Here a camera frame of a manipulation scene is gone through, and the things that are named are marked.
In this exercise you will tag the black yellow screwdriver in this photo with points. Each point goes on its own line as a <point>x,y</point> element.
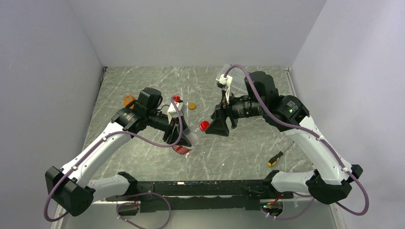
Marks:
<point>272,161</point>

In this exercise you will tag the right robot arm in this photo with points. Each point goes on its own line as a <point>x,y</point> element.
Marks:
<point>330,180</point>

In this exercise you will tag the clear plastic organizer box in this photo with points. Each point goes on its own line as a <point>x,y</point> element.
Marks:
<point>238,83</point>

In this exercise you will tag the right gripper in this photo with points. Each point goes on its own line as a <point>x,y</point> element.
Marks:
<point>218,125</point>

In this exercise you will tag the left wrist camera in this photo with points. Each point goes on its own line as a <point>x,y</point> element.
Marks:
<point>176,108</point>

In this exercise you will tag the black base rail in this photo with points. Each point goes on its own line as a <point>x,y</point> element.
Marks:
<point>155,196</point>

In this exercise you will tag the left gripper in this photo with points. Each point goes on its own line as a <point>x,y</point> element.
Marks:
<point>174,135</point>

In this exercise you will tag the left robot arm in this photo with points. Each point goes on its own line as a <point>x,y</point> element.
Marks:
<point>72,186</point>

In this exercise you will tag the small clear orange bottle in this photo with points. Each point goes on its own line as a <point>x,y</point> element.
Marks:
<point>128,98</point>

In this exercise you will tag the clear red-label water bottle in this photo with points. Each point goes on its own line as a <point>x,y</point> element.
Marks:
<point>190,139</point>

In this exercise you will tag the red bottle cap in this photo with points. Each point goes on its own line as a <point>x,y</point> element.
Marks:
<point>204,125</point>

